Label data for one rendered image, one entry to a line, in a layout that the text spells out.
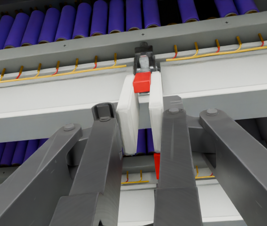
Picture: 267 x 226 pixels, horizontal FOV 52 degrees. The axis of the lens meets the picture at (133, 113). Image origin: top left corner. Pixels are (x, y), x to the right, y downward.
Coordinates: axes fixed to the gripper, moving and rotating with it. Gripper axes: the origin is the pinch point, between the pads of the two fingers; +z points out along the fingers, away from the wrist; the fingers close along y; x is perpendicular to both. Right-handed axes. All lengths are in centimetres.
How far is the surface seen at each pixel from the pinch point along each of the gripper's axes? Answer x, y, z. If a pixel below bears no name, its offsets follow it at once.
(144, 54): 2.1, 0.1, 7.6
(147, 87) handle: 1.2, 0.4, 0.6
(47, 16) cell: 6.2, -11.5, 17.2
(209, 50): 1.0, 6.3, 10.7
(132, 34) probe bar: 3.4, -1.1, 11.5
